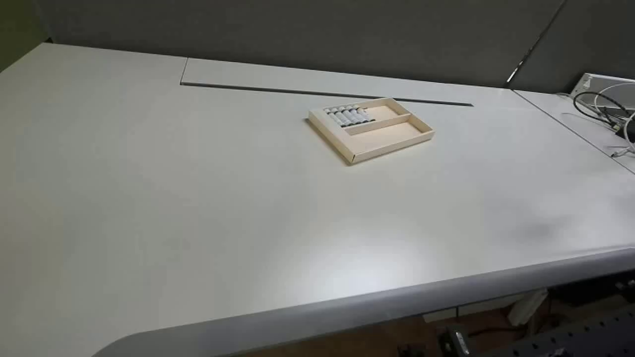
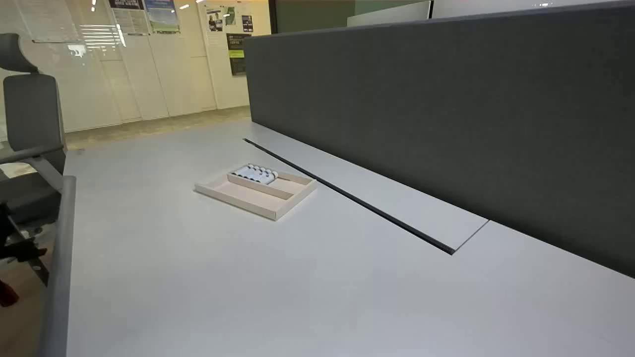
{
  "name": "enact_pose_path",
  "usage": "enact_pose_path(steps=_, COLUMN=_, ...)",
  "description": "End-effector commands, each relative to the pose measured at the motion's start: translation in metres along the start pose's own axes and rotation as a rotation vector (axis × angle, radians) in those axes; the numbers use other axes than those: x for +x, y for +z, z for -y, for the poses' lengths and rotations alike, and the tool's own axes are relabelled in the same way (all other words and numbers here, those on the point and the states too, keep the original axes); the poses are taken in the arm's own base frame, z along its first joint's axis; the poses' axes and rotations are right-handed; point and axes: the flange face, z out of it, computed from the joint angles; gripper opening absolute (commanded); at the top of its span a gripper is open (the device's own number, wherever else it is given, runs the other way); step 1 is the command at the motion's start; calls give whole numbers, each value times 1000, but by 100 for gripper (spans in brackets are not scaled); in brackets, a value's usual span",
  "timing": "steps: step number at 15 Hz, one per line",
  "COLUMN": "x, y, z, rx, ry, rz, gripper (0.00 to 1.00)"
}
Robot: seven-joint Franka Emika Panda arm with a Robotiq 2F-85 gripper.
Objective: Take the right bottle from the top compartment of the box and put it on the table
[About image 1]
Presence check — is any small bottle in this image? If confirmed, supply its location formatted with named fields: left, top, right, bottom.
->
left=355, top=105, right=375, bottom=123
left=326, top=109, right=340, bottom=127
left=348, top=105, right=365, bottom=123
left=340, top=107, right=355, bottom=125
left=332, top=109, right=348, bottom=127

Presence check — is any wooden compartment tray box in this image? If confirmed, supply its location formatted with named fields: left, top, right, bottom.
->
left=308, top=97, right=435, bottom=165

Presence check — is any black cable loop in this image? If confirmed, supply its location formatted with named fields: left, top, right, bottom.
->
left=572, top=89, right=635, bottom=145

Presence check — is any grey desk cable cover panel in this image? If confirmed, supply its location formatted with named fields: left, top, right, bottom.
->
left=179, top=56, right=477, bottom=109

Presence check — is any grey fabric partition wall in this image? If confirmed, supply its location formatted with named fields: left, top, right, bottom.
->
left=34, top=0, right=635, bottom=91

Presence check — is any white power strip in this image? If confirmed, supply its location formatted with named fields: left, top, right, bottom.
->
left=572, top=73, right=635, bottom=109

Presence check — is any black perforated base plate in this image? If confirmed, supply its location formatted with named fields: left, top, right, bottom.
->
left=492, top=305, right=635, bottom=357

